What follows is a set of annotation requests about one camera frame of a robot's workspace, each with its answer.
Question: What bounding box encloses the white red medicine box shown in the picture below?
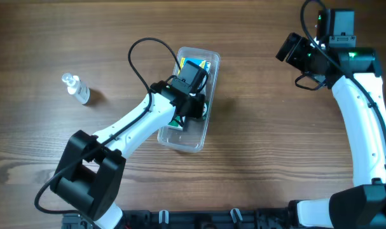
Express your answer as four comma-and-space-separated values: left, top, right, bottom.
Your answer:
167, 120, 183, 130

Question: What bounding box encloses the green Zam-Buk box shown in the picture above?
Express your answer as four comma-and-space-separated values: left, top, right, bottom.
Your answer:
202, 102, 209, 121

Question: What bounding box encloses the clear plastic container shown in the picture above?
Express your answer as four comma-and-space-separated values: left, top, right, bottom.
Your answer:
156, 46, 221, 153

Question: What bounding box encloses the blue VapoDrops box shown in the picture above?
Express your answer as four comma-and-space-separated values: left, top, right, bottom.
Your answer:
174, 57, 211, 79

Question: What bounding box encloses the clear spray bottle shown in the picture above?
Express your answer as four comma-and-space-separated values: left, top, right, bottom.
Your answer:
62, 73, 90, 105

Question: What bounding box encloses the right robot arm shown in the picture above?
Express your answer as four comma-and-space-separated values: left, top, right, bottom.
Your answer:
276, 32, 386, 228

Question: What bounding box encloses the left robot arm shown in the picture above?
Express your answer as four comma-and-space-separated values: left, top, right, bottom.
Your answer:
50, 81, 205, 228

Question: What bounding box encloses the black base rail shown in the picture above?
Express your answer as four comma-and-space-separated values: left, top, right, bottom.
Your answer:
61, 208, 292, 229

